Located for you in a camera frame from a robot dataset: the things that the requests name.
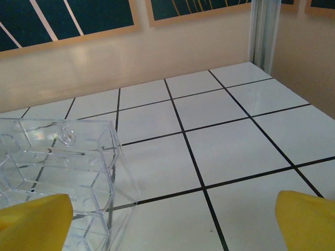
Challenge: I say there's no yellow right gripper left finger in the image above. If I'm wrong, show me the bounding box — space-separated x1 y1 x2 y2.
0 193 74 251

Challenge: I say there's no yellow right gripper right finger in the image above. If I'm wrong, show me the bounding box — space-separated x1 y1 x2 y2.
275 190 335 251

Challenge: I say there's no clear acrylic box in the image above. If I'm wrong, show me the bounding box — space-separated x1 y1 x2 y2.
0 118 141 251

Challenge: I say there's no aluminium frame post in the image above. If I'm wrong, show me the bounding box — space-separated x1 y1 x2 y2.
247 0 283 74

